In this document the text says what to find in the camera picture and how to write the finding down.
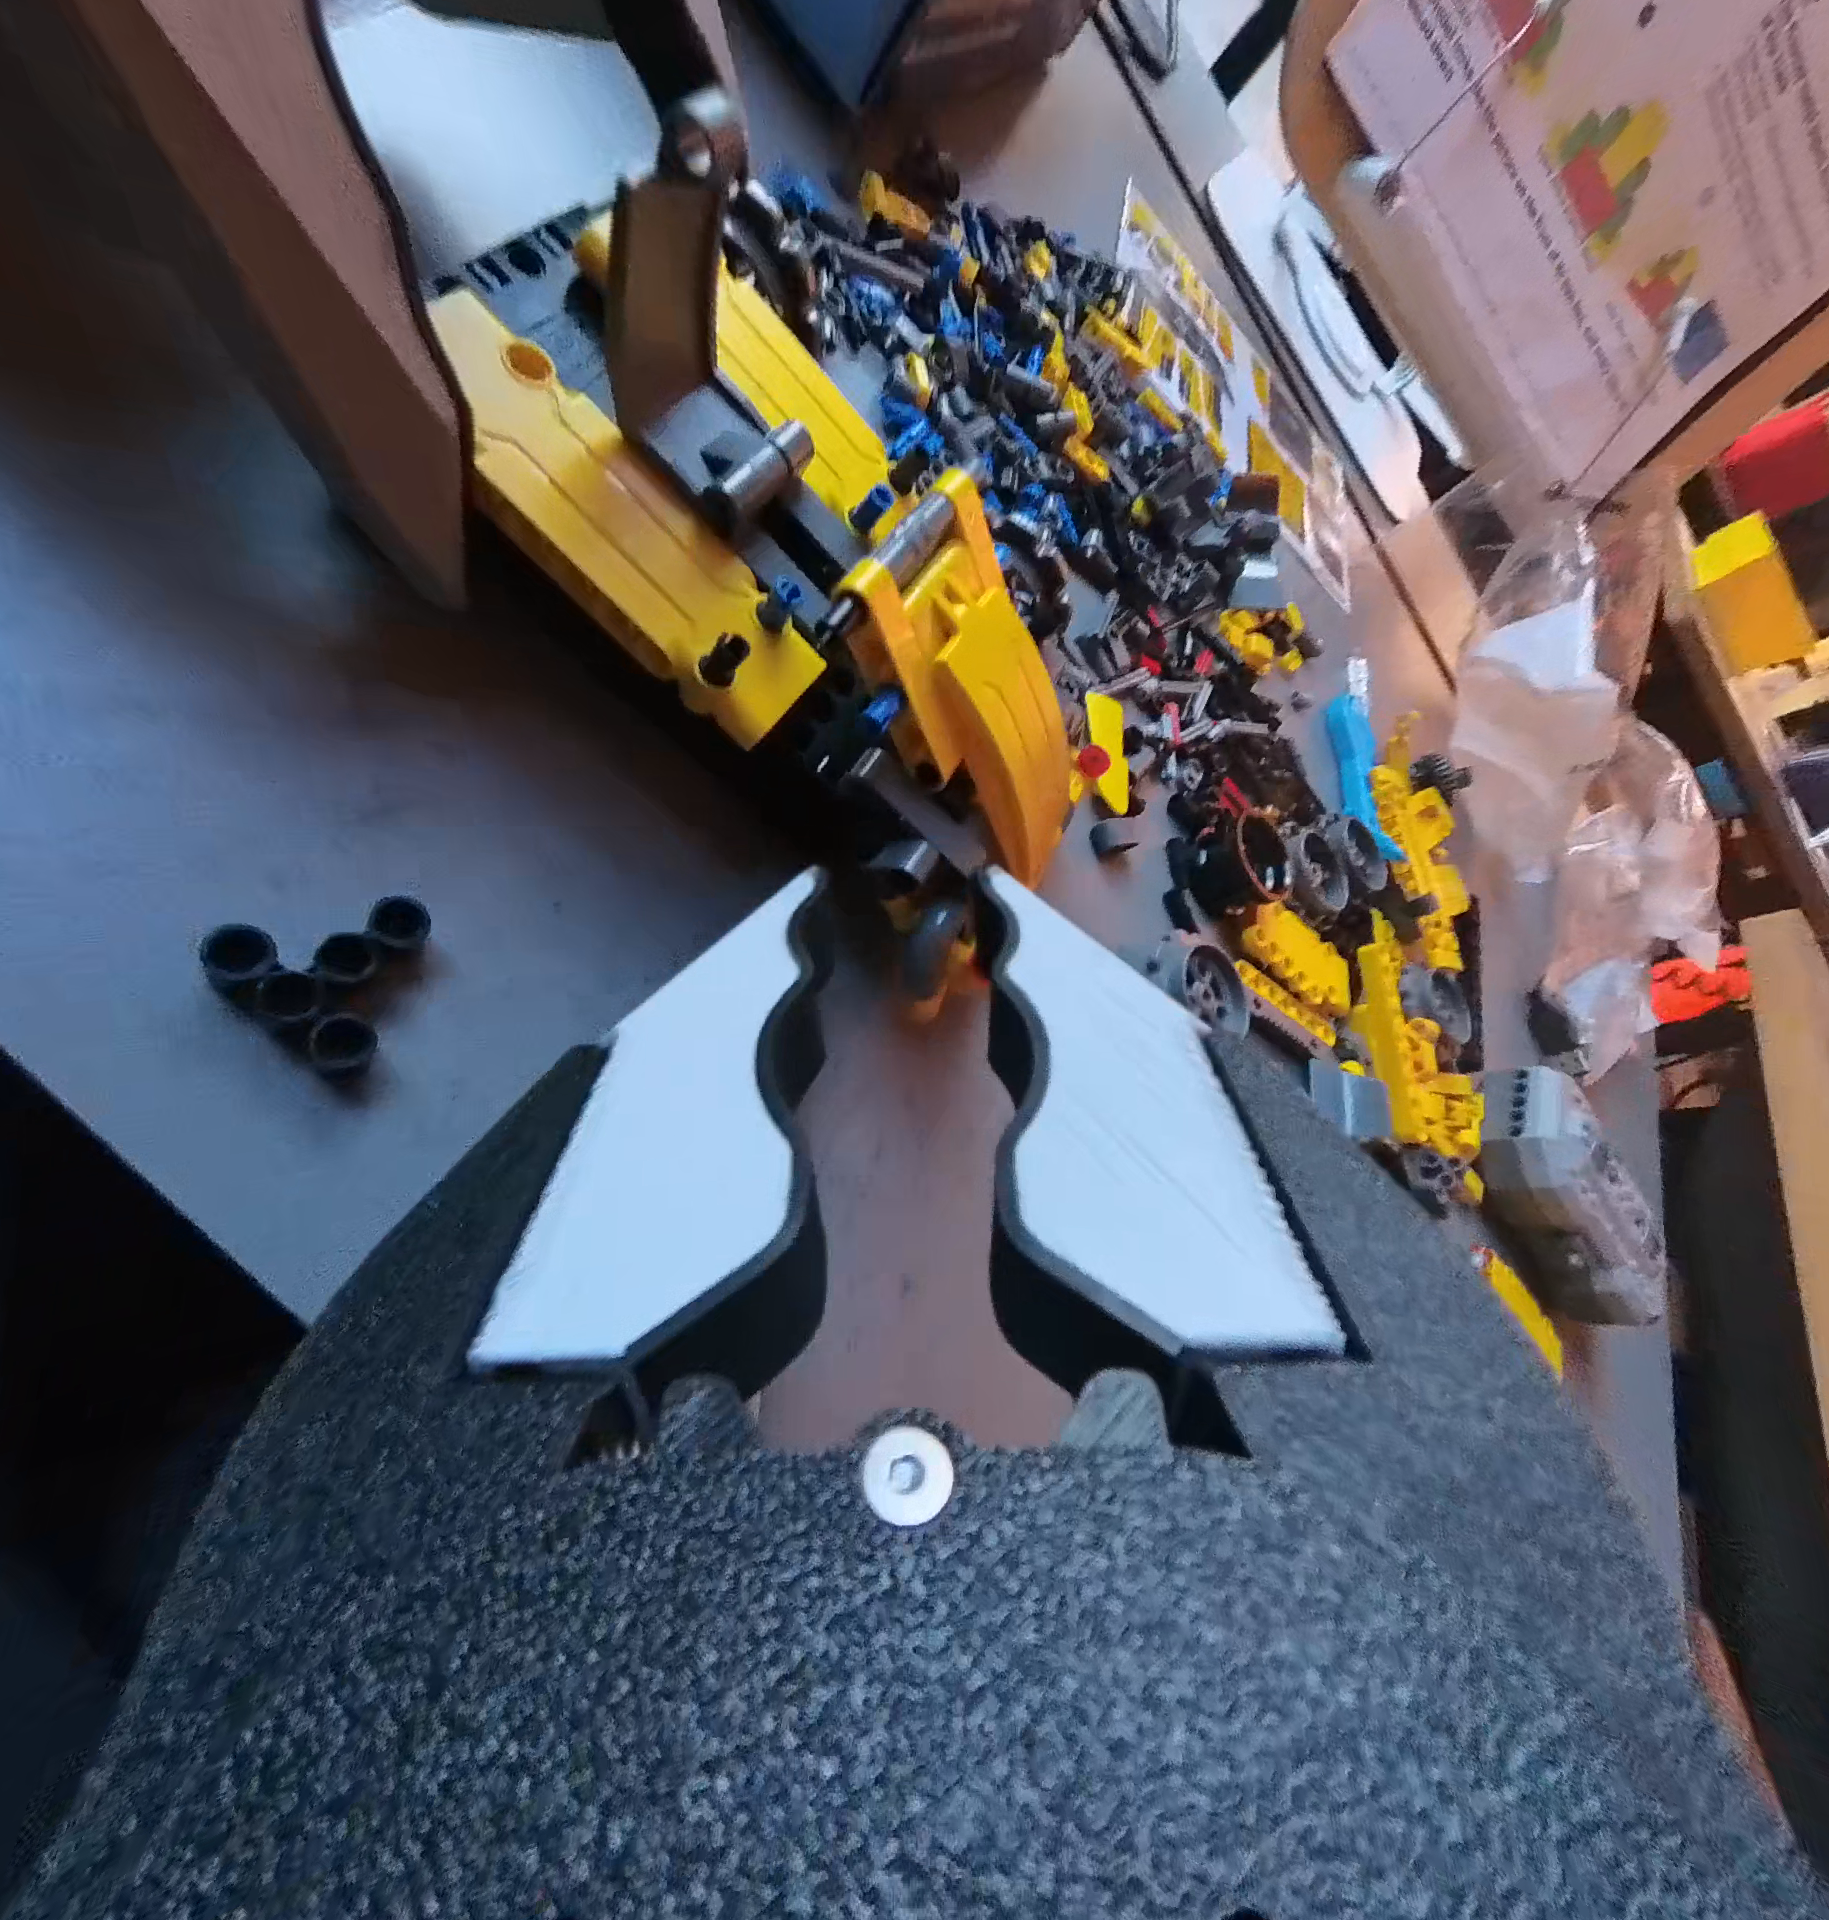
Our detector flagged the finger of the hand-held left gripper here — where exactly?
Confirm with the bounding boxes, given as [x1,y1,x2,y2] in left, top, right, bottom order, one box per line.
[602,0,743,114]
[66,0,473,609]

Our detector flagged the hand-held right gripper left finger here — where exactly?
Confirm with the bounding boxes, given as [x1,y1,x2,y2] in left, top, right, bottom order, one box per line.
[466,867,832,1379]

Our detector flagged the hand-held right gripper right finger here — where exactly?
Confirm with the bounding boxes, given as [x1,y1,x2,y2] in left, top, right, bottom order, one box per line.
[976,867,1351,1366]

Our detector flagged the black triangular holed connector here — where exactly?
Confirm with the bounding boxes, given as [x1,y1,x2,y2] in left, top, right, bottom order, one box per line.
[197,896,433,1083]

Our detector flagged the yellow toy brick car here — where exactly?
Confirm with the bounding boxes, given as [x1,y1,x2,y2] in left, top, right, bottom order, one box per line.
[425,89,1082,1023]

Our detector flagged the grey desk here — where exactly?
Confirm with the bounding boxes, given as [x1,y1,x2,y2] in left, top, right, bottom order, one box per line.
[0,0,1688,1652]

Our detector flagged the printed task sheet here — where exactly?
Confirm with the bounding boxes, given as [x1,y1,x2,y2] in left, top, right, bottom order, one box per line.
[1326,0,1829,453]

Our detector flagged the grey black panel brick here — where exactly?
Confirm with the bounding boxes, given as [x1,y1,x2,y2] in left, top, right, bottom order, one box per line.
[1310,1057,1395,1143]

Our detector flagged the blue cardboard kit box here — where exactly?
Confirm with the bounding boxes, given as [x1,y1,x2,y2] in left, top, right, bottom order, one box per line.
[750,0,1097,114]

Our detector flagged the pile of yellow beams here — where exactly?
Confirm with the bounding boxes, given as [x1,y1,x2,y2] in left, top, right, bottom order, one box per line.
[1229,721,1486,1202]

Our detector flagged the black toy tyre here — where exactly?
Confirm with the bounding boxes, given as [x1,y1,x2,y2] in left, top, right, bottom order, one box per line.
[1191,809,1291,918]

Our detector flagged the yellow flat panel brick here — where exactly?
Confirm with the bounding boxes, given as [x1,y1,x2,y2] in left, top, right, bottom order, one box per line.
[1475,1246,1563,1374]

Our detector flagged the grey motor block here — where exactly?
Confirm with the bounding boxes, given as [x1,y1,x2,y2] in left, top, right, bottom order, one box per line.
[1475,1066,1665,1328]

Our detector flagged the blue brick separator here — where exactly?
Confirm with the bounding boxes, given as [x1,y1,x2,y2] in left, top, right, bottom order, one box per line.
[1321,659,1402,863]

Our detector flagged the pile of small brick parts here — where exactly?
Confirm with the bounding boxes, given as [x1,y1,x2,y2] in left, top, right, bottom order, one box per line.
[750,141,1321,843]

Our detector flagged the clear plastic bag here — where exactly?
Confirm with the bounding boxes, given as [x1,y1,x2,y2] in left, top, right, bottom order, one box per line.
[1528,721,1726,1083]

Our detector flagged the crumpled plastic bag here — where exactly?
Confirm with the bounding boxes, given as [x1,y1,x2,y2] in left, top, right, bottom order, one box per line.
[1453,496,1665,887]

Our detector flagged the wooden display board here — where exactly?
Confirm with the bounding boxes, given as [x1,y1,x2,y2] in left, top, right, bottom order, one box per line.
[1281,0,1829,498]

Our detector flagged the sticker sheet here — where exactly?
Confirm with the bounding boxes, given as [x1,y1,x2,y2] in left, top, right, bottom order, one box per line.
[1116,179,1351,602]

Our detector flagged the person's dark trousers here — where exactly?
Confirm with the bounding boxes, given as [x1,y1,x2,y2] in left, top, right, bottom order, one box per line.
[0,1019,302,1920]

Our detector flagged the clear stand base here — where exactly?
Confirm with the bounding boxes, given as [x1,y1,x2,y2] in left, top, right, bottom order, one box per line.
[1206,151,1470,513]

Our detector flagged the yellow storage box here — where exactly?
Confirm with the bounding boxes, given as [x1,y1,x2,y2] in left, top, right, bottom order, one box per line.
[1694,511,1816,669]

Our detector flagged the red storage box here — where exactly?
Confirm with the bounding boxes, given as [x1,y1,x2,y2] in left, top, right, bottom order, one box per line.
[1724,389,1829,518]

